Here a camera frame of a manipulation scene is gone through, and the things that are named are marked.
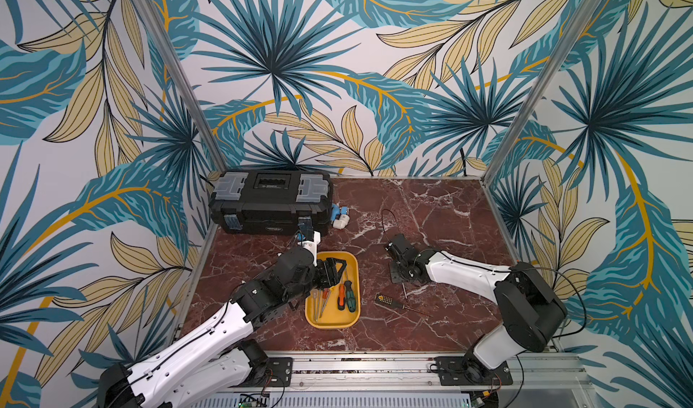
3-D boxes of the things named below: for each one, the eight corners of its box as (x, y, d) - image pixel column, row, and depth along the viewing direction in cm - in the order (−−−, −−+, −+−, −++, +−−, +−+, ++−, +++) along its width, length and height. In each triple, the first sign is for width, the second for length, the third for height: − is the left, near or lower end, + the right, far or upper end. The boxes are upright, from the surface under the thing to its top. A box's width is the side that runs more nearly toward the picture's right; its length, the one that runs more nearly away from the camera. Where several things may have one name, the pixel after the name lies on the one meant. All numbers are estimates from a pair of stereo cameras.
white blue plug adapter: (330, 228, 106) (330, 224, 103) (331, 207, 112) (331, 202, 110) (349, 228, 106) (349, 224, 103) (349, 207, 112) (349, 202, 110)
